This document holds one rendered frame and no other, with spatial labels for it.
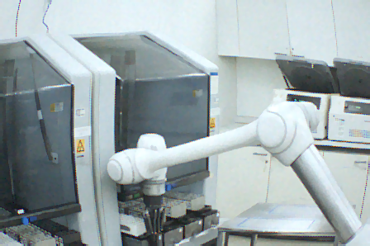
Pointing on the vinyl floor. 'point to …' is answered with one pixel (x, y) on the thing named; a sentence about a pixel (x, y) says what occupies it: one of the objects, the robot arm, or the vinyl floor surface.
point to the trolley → (278, 222)
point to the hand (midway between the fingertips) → (154, 239)
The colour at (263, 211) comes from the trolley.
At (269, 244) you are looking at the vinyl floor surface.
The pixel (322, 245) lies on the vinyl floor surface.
